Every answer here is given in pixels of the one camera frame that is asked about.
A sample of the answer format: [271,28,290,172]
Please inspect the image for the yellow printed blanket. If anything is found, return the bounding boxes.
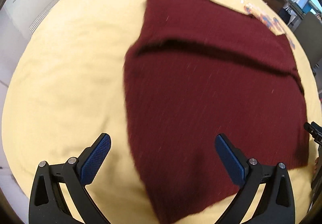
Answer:
[1,0,322,224]

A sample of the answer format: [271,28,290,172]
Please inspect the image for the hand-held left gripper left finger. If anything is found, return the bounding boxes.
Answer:
[29,133,111,224]

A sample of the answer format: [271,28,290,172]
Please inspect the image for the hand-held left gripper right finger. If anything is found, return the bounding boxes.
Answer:
[215,134,295,224]

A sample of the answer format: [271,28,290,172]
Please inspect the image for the dark red knitted sweater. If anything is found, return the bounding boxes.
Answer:
[123,0,310,224]

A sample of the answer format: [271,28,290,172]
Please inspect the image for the person's right hand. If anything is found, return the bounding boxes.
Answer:
[313,157,320,180]

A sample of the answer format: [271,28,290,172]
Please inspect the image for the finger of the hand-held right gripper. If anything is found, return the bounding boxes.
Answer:
[303,121,322,136]

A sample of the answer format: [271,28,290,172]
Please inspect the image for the white wardrobe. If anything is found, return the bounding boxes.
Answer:
[0,0,102,89]

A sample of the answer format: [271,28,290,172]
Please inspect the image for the dark tote bag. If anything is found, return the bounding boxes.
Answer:
[278,4,294,24]

